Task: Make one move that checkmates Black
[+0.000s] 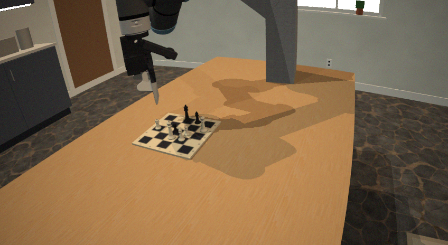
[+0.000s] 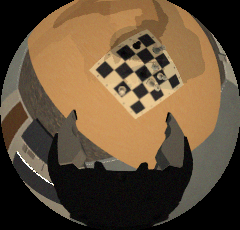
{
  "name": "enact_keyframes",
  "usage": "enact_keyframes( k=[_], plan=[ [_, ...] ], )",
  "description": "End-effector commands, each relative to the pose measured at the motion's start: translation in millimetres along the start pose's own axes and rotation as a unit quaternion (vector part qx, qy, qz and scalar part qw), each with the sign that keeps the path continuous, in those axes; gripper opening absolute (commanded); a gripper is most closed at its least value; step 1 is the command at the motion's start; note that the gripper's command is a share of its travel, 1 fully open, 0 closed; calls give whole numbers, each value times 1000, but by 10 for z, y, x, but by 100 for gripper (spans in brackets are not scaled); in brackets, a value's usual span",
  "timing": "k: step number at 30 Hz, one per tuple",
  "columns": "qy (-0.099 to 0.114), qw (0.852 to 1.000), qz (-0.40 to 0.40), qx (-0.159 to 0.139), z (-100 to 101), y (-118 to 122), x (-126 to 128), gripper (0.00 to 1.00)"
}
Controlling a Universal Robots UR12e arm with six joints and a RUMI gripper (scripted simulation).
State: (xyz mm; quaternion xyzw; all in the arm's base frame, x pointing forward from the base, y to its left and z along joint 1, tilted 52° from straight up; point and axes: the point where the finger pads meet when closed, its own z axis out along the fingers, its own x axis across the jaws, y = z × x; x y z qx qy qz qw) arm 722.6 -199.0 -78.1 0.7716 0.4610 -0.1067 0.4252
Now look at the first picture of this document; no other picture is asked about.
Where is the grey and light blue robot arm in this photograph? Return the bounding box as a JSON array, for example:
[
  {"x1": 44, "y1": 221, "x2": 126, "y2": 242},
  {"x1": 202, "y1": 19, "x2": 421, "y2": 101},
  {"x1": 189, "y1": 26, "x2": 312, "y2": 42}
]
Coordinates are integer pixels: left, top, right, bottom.
[{"x1": 116, "y1": 0, "x2": 189, "y2": 60}]

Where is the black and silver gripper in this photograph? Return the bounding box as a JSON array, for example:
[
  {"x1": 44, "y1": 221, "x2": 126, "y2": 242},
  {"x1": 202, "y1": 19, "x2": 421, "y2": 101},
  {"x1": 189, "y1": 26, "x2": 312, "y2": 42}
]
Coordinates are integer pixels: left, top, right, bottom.
[{"x1": 120, "y1": 31, "x2": 159, "y2": 105}]

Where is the black and cream chessboard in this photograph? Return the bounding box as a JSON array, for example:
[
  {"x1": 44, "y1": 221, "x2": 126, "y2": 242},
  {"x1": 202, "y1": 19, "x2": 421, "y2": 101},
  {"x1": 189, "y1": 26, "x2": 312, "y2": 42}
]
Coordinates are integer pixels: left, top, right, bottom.
[{"x1": 132, "y1": 113, "x2": 221, "y2": 160}]

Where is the white chess king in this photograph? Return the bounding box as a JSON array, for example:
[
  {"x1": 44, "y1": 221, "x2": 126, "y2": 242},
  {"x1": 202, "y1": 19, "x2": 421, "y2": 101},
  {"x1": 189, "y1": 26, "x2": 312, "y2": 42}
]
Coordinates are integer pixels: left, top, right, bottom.
[{"x1": 166, "y1": 120, "x2": 175, "y2": 140}]

